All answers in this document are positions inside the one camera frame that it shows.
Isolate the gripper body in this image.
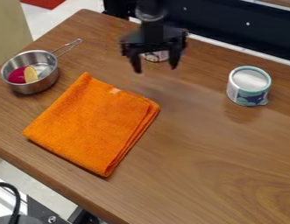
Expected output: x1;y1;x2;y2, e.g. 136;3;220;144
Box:
118;20;189;58

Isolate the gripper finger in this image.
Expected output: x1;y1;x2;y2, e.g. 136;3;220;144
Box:
166;46;185;71
128;52;145;74

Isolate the small white object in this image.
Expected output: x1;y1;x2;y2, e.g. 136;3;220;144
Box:
143;49;171;63

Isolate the orange cloth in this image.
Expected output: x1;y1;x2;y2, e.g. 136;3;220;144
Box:
21;71;161;179

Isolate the silver pot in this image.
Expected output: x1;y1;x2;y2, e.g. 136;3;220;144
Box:
0;38;84;95

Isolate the red and yellow toy fruit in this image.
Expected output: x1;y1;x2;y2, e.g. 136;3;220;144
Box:
7;66;39;85

